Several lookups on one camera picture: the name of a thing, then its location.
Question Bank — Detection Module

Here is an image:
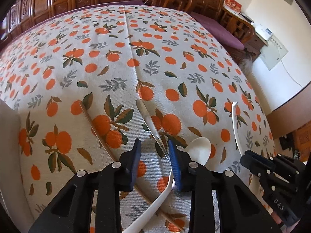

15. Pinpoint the white ceramic spoon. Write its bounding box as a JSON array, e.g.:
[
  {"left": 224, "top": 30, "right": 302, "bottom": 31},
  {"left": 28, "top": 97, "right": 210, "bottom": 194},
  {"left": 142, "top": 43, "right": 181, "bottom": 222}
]
[{"left": 124, "top": 137, "right": 211, "bottom": 232}]

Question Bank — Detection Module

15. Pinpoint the dark brown wooden chopstick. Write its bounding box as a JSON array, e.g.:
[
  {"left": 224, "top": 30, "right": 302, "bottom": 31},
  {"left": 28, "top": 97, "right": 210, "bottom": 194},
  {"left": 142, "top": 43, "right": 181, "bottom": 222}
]
[{"left": 79, "top": 100, "right": 185, "bottom": 232}]

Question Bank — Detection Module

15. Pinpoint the rectangular metal tray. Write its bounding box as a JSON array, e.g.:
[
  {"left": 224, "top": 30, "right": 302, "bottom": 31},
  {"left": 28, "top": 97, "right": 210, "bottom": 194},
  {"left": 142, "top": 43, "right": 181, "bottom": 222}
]
[{"left": 1, "top": 101, "right": 34, "bottom": 232}]

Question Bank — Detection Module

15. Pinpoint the fluffy dog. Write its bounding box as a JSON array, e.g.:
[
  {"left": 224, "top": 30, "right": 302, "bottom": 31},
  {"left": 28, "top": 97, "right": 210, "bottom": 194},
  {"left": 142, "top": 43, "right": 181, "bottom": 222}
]
[{"left": 238, "top": 54, "right": 253, "bottom": 76}]

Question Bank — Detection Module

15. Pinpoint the metal spoon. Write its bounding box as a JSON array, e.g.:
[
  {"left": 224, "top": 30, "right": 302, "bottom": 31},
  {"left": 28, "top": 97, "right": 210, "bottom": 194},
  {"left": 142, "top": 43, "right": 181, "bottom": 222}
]
[{"left": 136, "top": 99, "right": 191, "bottom": 200}]

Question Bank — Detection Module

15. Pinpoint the wooden side table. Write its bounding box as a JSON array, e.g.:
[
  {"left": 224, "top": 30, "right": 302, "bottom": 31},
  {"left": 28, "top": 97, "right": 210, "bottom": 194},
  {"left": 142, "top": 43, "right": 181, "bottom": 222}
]
[{"left": 244, "top": 33, "right": 268, "bottom": 62}]

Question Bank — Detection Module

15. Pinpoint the orange-print tablecloth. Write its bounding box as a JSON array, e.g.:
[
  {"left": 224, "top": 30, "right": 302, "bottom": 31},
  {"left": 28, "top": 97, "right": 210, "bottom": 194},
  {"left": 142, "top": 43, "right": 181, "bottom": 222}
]
[{"left": 1, "top": 5, "right": 275, "bottom": 228}]

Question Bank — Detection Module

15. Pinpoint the white device on table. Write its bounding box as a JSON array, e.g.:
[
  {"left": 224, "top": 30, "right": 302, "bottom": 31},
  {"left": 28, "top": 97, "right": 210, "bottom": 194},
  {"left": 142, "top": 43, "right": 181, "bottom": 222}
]
[{"left": 255, "top": 24, "right": 273, "bottom": 41}]

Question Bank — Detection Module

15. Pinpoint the purple armchair cushion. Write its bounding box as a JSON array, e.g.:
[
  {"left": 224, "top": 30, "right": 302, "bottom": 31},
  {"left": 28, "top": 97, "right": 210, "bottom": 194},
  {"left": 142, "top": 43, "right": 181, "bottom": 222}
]
[{"left": 190, "top": 12, "right": 245, "bottom": 50}]

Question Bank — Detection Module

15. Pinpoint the red greeting card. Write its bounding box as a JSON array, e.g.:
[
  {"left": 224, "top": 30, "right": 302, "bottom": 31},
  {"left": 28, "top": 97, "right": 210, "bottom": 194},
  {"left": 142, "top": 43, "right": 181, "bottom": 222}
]
[{"left": 223, "top": 0, "right": 242, "bottom": 15}]

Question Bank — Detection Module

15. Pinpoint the white wall electrical panel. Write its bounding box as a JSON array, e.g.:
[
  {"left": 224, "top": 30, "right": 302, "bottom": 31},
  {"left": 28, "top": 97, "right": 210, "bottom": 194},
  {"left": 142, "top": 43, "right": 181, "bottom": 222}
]
[{"left": 259, "top": 34, "right": 288, "bottom": 70}]

